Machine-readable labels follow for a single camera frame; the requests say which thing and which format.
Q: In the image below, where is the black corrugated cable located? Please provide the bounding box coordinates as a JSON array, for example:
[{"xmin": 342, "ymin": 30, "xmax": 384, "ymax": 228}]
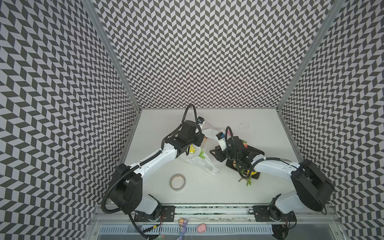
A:
[
  {"xmin": 224, "ymin": 125, "xmax": 301, "ymax": 180},
  {"xmin": 100, "ymin": 103, "xmax": 202, "ymax": 240}
]

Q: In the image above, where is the right black corrugated cable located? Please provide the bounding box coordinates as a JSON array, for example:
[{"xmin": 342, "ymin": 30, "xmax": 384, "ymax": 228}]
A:
[{"xmin": 224, "ymin": 125, "xmax": 301, "ymax": 180}]

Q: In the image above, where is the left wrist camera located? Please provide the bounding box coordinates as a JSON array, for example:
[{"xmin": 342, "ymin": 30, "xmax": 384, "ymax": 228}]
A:
[{"xmin": 197, "ymin": 117, "xmax": 205, "ymax": 126}]

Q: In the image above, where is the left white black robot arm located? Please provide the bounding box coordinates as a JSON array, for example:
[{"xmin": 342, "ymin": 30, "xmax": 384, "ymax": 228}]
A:
[{"xmin": 101, "ymin": 117, "xmax": 205, "ymax": 219}]

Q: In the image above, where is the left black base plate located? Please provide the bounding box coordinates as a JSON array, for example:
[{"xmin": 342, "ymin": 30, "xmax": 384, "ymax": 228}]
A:
[{"xmin": 134, "ymin": 205, "xmax": 176, "ymax": 223}]

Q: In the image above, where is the yellow fake lemon with leaves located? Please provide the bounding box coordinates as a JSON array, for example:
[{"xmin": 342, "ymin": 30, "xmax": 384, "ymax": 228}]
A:
[{"xmin": 239, "ymin": 171, "xmax": 252, "ymax": 187}]

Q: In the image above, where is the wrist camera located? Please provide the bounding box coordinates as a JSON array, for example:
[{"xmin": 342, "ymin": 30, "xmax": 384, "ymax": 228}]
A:
[
  {"xmin": 216, "ymin": 132, "xmax": 227, "ymax": 151},
  {"xmin": 197, "ymin": 117, "xmax": 205, "ymax": 126}
]

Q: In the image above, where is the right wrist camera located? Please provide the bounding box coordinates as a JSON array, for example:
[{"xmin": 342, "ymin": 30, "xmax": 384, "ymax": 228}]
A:
[{"xmin": 216, "ymin": 132, "xmax": 227, "ymax": 151}]

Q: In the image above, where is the aluminium front rail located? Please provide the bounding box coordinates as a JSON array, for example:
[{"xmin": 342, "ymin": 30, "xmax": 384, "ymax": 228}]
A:
[{"xmin": 89, "ymin": 203, "xmax": 343, "ymax": 225}]

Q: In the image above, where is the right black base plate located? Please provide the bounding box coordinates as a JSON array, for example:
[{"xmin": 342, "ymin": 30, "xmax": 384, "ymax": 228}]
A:
[{"xmin": 252, "ymin": 205, "xmax": 297, "ymax": 224}]

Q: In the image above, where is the black square mat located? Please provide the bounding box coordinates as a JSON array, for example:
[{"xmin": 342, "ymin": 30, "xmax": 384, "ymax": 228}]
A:
[{"xmin": 226, "ymin": 160, "xmax": 261, "ymax": 180}]

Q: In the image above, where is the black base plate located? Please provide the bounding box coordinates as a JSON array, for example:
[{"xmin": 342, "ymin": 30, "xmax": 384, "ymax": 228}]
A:
[
  {"xmin": 252, "ymin": 205, "xmax": 297, "ymax": 224},
  {"xmin": 134, "ymin": 205, "xmax": 176, "ymax": 223}
]

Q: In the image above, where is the roll of clear tape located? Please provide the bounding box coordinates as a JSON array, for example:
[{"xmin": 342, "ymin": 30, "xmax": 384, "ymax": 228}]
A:
[{"xmin": 170, "ymin": 174, "xmax": 186, "ymax": 192}]

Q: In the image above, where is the left black corrugated cable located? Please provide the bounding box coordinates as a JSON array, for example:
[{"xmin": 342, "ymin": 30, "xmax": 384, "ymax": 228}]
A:
[{"xmin": 100, "ymin": 103, "xmax": 202, "ymax": 240}]

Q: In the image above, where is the pink toy blob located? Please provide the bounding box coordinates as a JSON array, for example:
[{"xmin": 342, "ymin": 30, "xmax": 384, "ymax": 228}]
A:
[{"xmin": 197, "ymin": 224, "xmax": 207, "ymax": 234}]

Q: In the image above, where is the white lemon print plastic bag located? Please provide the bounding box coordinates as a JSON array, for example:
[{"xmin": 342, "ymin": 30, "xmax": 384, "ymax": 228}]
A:
[{"xmin": 178, "ymin": 128, "xmax": 225, "ymax": 175}]

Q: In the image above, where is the purple toy figure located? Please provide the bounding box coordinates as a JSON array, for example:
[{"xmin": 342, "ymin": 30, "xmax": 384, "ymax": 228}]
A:
[{"xmin": 177, "ymin": 219, "xmax": 188, "ymax": 240}]

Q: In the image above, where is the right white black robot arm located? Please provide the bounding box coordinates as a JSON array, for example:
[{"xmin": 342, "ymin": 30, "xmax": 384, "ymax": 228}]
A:
[{"xmin": 210, "ymin": 133, "xmax": 335, "ymax": 222}]

